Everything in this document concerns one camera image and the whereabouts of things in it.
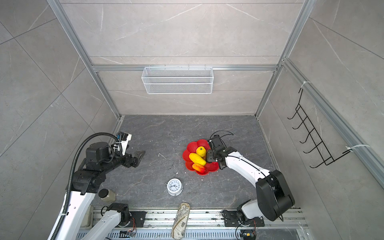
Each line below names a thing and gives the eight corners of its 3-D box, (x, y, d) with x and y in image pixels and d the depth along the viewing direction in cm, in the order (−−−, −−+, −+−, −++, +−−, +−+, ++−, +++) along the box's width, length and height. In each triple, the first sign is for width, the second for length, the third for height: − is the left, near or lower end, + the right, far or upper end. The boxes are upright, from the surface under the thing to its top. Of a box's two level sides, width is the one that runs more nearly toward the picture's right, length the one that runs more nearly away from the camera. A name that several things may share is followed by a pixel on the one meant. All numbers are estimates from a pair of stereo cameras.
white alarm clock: (165, 196, 83) (164, 193, 79) (167, 181, 88) (166, 178, 85) (182, 196, 83) (181, 193, 79) (183, 181, 88) (182, 178, 85)
